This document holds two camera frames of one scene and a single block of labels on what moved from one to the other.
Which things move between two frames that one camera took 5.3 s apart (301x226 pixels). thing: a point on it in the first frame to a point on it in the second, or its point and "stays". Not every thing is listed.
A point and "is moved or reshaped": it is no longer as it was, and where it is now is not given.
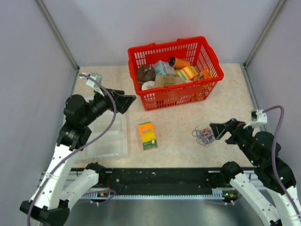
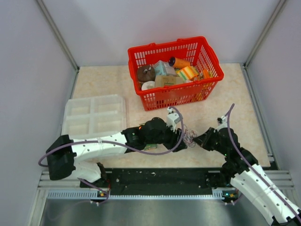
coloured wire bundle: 204,137 is moved or reshaped
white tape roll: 148,84 stays
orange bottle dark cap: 178,63 stays
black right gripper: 232,125 to 203,140
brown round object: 146,73 stays
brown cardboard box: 160,80 stays
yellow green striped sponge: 188,73 stays
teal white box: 163,68 stays
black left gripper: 122,102 to 174,138
